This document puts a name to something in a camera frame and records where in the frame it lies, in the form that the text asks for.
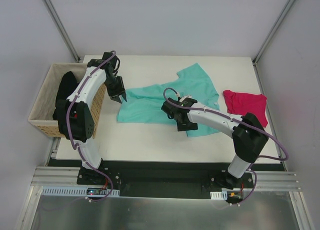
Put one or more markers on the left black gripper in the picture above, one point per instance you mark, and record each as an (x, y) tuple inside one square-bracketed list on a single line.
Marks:
[(116, 92)]

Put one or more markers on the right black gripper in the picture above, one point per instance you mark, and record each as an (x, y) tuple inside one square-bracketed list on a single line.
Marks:
[(186, 125)]

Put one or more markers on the teal t shirt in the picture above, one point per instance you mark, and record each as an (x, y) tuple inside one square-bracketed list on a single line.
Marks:
[(144, 104)]

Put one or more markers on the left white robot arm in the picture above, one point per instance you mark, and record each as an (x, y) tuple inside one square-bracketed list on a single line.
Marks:
[(75, 120)]

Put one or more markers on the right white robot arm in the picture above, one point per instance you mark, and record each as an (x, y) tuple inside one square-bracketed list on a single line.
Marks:
[(246, 132)]

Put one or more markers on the black t shirt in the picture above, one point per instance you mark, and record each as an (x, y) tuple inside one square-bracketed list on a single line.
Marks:
[(67, 86)]

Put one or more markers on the folded pink t shirt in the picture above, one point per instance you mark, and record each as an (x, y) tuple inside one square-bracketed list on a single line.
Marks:
[(243, 103)]

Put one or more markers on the wicker laundry basket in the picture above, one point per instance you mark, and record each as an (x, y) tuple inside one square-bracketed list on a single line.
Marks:
[(45, 122)]

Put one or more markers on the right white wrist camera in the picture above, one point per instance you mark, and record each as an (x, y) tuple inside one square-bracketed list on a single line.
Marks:
[(181, 99)]

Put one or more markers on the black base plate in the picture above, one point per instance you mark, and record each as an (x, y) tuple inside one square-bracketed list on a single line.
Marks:
[(164, 179)]

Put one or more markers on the right slotted cable duct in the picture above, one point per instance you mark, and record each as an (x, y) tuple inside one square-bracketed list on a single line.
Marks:
[(222, 195)]

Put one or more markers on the slotted cable duct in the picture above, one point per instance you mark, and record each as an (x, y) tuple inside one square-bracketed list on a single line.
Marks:
[(222, 195), (79, 192)]

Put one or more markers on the aluminium rail frame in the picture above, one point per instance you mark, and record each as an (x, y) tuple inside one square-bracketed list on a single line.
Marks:
[(266, 177)]

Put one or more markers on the left slotted cable duct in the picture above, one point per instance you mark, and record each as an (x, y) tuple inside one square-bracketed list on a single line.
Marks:
[(79, 192)]

